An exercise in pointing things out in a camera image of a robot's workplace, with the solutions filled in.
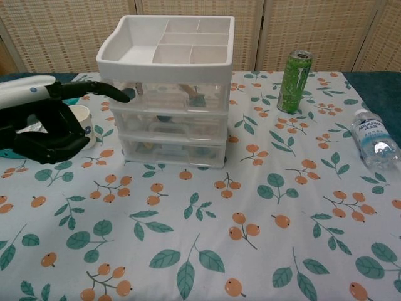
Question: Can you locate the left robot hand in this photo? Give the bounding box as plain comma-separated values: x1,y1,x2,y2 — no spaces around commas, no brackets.
0,75,131,166

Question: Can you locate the white drawer organizer box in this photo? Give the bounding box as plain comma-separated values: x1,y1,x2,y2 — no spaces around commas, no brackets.
96,15,236,170

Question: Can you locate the white paper cup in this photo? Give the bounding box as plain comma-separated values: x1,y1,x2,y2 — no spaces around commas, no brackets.
68,105,95,150

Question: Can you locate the brown wooden door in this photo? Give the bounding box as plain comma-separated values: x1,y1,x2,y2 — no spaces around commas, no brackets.
0,46,18,75

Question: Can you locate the floral fruit tablecloth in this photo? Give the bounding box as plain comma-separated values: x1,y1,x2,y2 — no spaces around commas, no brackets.
0,71,401,301

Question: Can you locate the green energy drink can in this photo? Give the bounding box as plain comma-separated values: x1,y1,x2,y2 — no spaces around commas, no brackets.
277,50,314,114

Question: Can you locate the clear water bottle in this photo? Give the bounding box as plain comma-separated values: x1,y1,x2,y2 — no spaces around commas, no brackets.
350,108,401,172

